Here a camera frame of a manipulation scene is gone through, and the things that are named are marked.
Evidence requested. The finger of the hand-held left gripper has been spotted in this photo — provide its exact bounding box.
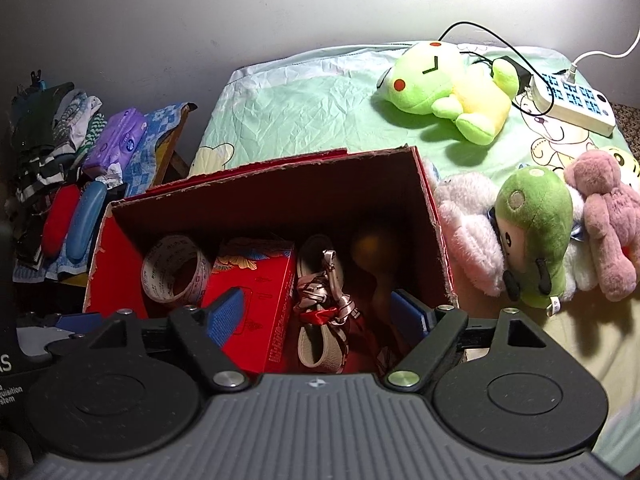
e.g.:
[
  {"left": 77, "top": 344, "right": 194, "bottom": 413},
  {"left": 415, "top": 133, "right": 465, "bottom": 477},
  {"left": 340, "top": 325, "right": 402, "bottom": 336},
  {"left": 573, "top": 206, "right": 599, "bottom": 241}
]
[
  {"left": 44, "top": 331, "right": 101, "bottom": 361},
  {"left": 17, "top": 311, "right": 103, "bottom": 333}
]

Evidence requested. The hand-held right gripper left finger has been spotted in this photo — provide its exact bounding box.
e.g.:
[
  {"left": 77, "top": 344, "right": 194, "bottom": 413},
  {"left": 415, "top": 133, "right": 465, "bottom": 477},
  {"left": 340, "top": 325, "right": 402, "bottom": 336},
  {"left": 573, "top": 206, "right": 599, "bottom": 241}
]
[{"left": 75, "top": 286, "right": 251, "bottom": 393}]

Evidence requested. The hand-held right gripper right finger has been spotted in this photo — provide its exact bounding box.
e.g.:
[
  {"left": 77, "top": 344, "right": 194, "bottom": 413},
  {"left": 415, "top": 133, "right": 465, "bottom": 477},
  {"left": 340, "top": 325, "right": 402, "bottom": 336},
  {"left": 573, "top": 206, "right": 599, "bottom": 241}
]
[{"left": 385, "top": 289, "right": 547, "bottom": 393}]

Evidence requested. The red gift box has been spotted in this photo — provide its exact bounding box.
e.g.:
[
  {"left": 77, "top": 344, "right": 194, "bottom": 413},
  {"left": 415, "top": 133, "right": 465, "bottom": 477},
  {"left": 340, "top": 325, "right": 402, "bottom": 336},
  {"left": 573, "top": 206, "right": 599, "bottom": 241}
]
[{"left": 200, "top": 237, "right": 297, "bottom": 375}]

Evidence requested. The printed tape roll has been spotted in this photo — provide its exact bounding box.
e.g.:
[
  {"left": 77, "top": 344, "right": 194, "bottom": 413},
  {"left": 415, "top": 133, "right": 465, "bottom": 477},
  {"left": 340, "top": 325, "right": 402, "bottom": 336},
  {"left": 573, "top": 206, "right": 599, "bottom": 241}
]
[{"left": 141, "top": 234, "right": 212, "bottom": 305}]

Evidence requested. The brown wooden gourd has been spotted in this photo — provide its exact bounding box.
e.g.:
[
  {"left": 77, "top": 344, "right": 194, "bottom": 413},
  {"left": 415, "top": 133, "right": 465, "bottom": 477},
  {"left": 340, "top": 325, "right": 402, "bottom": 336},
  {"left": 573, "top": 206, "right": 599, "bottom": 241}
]
[{"left": 350, "top": 227, "right": 396, "bottom": 321}]

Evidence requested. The beige woven strap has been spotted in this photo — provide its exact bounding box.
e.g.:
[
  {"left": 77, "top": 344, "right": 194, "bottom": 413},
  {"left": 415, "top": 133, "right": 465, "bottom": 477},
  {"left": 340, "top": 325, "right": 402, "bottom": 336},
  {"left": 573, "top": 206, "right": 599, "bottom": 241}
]
[{"left": 296, "top": 234, "right": 351, "bottom": 373}]

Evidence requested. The red white patterned ribbon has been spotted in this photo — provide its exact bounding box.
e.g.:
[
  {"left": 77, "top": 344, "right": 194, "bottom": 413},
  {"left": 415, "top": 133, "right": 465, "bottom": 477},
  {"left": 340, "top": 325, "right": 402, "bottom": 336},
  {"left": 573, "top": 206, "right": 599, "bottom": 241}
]
[{"left": 294, "top": 272, "right": 401, "bottom": 376}]

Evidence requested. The red cardboard box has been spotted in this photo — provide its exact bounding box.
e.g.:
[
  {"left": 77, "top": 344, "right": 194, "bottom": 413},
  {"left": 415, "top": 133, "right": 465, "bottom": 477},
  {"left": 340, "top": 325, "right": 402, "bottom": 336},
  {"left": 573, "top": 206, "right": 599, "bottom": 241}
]
[{"left": 82, "top": 145, "right": 460, "bottom": 376}]

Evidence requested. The black flat object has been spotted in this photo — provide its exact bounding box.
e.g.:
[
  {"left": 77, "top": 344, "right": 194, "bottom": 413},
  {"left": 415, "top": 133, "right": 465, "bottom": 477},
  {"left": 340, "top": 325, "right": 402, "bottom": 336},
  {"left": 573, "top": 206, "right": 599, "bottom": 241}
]
[{"left": 15, "top": 210, "right": 46, "bottom": 266}]

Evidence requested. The white pink fluffy plush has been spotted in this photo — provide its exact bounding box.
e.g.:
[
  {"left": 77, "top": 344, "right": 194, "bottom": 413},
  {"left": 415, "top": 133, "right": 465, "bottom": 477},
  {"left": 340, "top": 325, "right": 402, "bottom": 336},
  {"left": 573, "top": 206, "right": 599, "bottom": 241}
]
[{"left": 435, "top": 172, "right": 601, "bottom": 297}]

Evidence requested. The blue glasses case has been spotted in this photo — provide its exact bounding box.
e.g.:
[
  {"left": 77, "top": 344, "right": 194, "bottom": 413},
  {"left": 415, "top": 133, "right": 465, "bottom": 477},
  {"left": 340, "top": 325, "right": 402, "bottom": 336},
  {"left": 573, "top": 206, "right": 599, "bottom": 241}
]
[{"left": 66, "top": 180, "right": 107, "bottom": 266}]

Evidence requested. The red glasses case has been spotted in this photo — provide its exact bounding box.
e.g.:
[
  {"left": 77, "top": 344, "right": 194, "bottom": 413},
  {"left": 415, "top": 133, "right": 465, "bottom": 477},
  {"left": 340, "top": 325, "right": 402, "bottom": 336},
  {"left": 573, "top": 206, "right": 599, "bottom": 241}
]
[{"left": 41, "top": 185, "right": 82, "bottom": 260}]

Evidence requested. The crumpled white tissue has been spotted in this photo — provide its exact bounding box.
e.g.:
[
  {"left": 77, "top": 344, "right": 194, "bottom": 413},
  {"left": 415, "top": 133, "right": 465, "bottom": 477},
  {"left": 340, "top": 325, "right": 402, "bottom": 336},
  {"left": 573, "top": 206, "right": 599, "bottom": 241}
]
[{"left": 95, "top": 164, "right": 125, "bottom": 186}]

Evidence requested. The green hooded plush doll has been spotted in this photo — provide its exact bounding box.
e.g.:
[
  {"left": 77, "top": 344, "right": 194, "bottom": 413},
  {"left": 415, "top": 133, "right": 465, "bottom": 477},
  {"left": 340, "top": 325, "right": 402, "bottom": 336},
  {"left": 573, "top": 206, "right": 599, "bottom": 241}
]
[{"left": 492, "top": 166, "right": 575, "bottom": 310}]

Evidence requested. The purple tissue pack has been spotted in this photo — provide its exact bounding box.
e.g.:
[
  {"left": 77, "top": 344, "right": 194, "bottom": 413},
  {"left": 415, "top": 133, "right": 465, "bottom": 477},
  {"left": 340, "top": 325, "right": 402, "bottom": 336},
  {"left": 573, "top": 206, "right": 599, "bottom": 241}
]
[{"left": 82, "top": 108, "right": 148, "bottom": 171}]

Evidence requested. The pile of folded clothes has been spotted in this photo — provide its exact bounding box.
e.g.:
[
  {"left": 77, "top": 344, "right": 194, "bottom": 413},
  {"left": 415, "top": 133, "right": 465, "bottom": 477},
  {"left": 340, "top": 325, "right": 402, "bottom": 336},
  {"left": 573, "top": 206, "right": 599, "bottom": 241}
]
[{"left": 10, "top": 81, "right": 108, "bottom": 201}]

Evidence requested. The blue checkered cloth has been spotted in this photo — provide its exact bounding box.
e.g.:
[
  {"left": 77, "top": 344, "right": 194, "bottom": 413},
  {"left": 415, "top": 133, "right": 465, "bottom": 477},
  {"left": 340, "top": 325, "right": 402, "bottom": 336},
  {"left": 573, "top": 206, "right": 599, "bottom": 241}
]
[{"left": 12, "top": 101, "right": 198, "bottom": 283}]

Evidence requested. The mauve pink plush bear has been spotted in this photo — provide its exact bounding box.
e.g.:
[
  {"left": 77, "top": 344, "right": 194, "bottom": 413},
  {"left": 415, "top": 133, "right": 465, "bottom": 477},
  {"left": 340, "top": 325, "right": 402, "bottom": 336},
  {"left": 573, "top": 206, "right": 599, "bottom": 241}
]
[{"left": 564, "top": 150, "right": 640, "bottom": 302}]

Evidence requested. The light green cartoon pillow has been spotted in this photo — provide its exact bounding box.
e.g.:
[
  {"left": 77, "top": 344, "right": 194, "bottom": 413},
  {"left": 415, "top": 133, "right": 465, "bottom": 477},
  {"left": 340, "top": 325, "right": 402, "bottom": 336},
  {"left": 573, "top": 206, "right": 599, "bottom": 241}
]
[{"left": 187, "top": 40, "right": 633, "bottom": 186}]

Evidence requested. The lime green frog plush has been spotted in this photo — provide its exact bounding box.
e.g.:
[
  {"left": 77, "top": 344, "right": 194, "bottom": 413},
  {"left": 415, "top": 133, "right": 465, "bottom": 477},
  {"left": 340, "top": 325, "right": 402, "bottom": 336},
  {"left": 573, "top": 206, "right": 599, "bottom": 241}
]
[{"left": 376, "top": 40, "right": 521, "bottom": 146}]

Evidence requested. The black charger adapter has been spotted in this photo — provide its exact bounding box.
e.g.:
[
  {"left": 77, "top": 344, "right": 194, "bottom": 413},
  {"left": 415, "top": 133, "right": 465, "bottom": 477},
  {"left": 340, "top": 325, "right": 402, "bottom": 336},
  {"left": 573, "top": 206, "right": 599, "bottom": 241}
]
[{"left": 500, "top": 56, "right": 533, "bottom": 95}]

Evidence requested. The yellow plush toy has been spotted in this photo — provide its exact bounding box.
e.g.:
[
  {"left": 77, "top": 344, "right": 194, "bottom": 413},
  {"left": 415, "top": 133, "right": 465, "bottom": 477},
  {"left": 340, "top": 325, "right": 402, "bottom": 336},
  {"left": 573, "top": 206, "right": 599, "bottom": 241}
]
[{"left": 597, "top": 146, "right": 640, "bottom": 181}]

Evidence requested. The white power strip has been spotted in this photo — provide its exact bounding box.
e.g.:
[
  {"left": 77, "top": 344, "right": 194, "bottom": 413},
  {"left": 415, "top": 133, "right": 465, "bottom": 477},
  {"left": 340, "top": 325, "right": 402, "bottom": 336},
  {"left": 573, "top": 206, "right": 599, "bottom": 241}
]
[{"left": 520, "top": 72, "right": 617, "bottom": 138}]

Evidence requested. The brown patterned blanket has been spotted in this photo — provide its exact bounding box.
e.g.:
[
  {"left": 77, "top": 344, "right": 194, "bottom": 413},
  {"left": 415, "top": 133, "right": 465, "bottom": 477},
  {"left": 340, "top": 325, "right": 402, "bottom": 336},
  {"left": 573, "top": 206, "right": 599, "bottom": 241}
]
[{"left": 610, "top": 102, "right": 640, "bottom": 161}]

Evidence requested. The thin black cable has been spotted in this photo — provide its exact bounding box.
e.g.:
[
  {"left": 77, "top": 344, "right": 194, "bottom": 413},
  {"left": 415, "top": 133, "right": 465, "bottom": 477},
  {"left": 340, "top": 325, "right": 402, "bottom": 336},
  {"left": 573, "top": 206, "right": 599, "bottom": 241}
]
[{"left": 377, "top": 21, "right": 526, "bottom": 91}]

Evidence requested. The white power cable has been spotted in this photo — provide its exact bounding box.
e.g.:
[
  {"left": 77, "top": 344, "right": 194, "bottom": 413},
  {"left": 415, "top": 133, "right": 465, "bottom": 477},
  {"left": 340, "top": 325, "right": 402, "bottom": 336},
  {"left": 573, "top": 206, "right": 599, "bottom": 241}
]
[{"left": 567, "top": 25, "right": 640, "bottom": 86}]

